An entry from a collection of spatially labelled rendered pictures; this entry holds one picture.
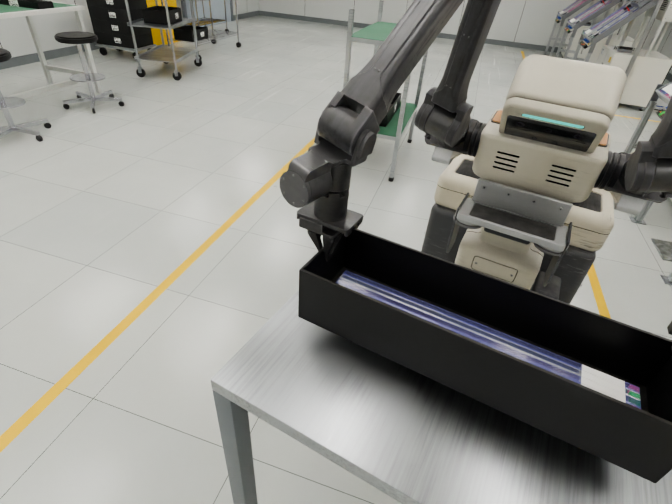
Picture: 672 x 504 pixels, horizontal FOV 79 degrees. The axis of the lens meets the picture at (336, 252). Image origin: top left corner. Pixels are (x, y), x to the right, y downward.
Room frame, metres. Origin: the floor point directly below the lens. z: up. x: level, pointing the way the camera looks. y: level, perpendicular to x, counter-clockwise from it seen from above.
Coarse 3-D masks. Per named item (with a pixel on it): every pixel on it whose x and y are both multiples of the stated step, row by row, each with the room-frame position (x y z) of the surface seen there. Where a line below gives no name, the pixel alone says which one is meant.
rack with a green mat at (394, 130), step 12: (348, 24) 2.95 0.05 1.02; (372, 24) 3.59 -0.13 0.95; (384, 24) 3.65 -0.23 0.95; (348, 36) 2.95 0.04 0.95; (360, 36) 2.98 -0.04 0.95; (372, 36) 3.02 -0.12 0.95; (384, 36) 3.06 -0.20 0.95; (348, 48) 2.95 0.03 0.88; (348, 60) 2.95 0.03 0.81; (348, 72) 2.95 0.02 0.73; (420, 72) 3.69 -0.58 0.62; (408, 84) 2.84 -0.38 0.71; (420, 84) 3.68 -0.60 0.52; (408, 108) 3.55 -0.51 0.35; (396, 120) 3.21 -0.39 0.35; (408, 120) 3.23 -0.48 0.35; (384, 132) 2.91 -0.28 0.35; (396, 132) 2.85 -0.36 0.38; (396, 144) 2.84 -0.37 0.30; (396, 156) 2.84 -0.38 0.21
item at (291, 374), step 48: (288, 336) 0.51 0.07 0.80; (336, 336) 0.52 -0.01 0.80; (240, 384) 0.40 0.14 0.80; (288, 384) 0.41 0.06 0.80; (336, 384) 0.42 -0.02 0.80; (384, 384) 0.42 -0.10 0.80; (432, 384) 0.43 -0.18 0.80; (240, 432) 0.40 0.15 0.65; (288, 432) 0.34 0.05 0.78; (336, 432) 0.33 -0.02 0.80; (384, 432) 0.34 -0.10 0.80; (432, 432) 0.35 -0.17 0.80; (480, 432) 0.35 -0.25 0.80; (528, 432) 0.36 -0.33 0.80; (240, 480) 0.39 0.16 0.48; (384, 480) 0.27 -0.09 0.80; (432, 480) 0.27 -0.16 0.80; (480, 480) 0.28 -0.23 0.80; (528, 480) 0.29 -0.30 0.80; (576, 480) 0.29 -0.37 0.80; (624, 480) 0.30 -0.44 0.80
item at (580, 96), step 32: (544, 64) 0.94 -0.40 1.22; (576, 64) 0.92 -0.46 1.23; (512, 96) 0.91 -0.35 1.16; (544, 96) 0.88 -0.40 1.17; (576, 96) 0.87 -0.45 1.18; (608, 96) 0.85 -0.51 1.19; (512, 128) 0.93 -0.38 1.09; (544, 128) 0.89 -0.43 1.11; (576, 128) 0.85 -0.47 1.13; (608, 128) 0.82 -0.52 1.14
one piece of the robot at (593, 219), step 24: (456, 168) 1.32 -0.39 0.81; (456, 192) 1.23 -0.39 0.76; (600, 192) 1.23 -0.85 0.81; (432, 216) 1.26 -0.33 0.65; (576, 216) 1.08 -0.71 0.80; (600, 216) 1.07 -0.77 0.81; (432, 240) 1.25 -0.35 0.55; (456, 240) 1.22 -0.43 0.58; (576, 240) 1.06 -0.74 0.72; (600, 240) 1.04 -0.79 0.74; (576, 264) 1.05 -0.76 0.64; (576, 288) 1.04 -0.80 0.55
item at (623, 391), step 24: (360, 288) 0.57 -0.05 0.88; (384, 288) 0.57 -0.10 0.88; (408, 312) 0.52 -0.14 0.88; (432, 312) 0.52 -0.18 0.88; (480, 336) 0.47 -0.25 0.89; (504, 336) 0.48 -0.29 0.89; (528, 360) 0.43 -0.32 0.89; (552, 360) 0.43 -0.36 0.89; (600, 384) 0.40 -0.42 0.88; (624, 384) 0.40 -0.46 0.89
